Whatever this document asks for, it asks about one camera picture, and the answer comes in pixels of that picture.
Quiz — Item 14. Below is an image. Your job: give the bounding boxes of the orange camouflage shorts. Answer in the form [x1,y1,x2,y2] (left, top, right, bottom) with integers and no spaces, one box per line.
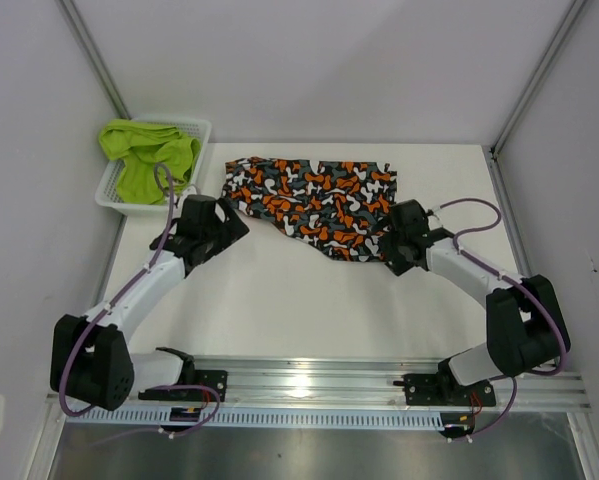
[222,157,398,263]

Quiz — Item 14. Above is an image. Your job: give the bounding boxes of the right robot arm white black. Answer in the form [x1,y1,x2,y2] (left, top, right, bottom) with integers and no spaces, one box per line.
[378,200,571,404]

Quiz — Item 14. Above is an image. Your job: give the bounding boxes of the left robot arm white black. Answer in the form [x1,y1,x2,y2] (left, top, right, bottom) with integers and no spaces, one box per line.
[50,194,249,417]

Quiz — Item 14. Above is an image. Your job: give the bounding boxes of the green shorts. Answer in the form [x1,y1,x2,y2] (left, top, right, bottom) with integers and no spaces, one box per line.
[98,119,202,205]

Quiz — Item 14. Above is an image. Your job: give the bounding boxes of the white plastic basket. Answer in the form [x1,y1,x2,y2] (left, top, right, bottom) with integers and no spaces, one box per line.
[95,114,212,216]

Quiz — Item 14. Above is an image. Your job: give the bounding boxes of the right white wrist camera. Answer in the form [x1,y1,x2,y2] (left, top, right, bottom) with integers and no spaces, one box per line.
[426,205,443,220]

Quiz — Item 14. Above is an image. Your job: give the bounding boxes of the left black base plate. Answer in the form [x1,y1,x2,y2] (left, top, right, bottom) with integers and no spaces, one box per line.
[138,369,229,402]

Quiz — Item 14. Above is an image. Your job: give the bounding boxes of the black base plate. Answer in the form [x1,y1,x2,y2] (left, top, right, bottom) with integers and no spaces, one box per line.
[392,373,497,407]
[138,369,229,402]

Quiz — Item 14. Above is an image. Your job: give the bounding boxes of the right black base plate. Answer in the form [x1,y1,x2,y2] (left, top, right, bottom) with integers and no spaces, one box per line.
[392,373,497,407]

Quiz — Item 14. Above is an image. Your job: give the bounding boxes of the aluminium mounting rail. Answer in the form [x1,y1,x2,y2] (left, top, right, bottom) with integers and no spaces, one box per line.
[46,355,593,412]

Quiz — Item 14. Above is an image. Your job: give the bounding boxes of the slotted cable duct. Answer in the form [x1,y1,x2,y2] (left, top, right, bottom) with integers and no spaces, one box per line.
[68,406,444,431]

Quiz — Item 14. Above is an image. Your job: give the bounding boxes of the left aluminium frame post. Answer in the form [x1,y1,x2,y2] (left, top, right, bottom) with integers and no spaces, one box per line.
[56,0,131,119]

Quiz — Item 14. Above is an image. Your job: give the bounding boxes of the aluminium frame post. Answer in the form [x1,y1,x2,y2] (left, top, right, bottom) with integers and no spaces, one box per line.
[489,0,592,161]
[56,0,131,119]

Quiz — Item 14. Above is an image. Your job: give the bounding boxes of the right aluminium frame post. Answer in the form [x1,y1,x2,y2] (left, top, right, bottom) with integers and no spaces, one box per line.
[489,0,592,161]

